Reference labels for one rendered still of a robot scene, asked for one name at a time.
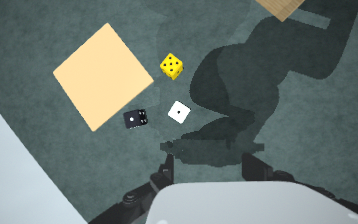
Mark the yellow die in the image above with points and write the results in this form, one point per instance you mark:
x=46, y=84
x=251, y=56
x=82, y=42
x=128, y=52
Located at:
x=171, y=66

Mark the beige square mat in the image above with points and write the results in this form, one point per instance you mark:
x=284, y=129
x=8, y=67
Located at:
x=102, y=76

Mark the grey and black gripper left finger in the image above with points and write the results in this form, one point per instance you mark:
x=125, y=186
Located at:
x=136, y=203

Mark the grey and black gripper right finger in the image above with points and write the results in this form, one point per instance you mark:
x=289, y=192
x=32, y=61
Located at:
x=253, y=169

